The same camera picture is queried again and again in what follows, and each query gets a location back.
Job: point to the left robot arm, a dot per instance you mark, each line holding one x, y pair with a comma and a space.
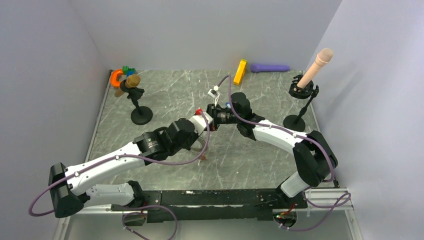
73, 188

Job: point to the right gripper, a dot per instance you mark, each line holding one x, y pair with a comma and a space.
212, 110

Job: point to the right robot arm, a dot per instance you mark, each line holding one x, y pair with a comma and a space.
314, 159

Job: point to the orange horseshoe toy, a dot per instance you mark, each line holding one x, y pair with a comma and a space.
114, 78

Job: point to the left black microphone stand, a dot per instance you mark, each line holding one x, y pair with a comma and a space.
141, 115

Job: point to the beige microphone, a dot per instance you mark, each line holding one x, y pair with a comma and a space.
322, 58

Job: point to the green toy brick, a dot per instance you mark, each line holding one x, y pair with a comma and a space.
126, 68

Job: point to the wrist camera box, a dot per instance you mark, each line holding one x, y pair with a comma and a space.
201, 120
215, 94

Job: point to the yellow block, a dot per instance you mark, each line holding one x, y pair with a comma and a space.
240, 72

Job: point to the blue toy brick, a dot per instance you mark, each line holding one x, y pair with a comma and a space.
129, 73

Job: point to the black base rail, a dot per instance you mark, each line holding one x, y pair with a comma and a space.
217, 204

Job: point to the purple cylinder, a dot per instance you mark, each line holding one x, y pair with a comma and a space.
259, 68

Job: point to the brown microphone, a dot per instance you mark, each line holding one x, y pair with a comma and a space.
125, 86

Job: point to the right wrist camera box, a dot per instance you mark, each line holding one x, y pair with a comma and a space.
215, 94

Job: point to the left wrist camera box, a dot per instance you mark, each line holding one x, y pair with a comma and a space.
201, 120

